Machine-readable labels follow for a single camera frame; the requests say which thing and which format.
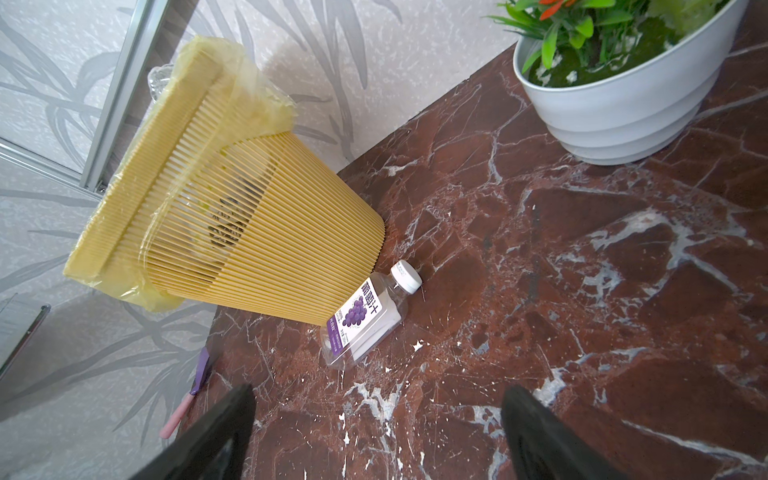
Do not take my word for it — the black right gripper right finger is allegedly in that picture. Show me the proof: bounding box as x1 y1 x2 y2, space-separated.
501 385 626 480

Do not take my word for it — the purple grape label bottle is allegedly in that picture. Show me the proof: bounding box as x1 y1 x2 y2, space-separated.
320 260 422 370

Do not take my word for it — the yellow bin liner bag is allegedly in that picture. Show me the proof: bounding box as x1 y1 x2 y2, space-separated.
63 36 295 311

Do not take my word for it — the purple silicone spatula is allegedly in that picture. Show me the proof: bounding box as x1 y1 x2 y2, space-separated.
159 347 212 440

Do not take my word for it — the clear acrylic wall shelf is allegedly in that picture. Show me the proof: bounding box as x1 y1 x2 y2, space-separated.
1 294 51 378

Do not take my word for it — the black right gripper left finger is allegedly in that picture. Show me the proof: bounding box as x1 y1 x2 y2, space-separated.
133 384 256 479

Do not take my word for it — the yellow plastic waste bin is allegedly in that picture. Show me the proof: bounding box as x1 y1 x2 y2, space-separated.
62 35 387 327

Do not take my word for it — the white potted artificial plant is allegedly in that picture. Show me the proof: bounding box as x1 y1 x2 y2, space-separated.
492 1 748 166

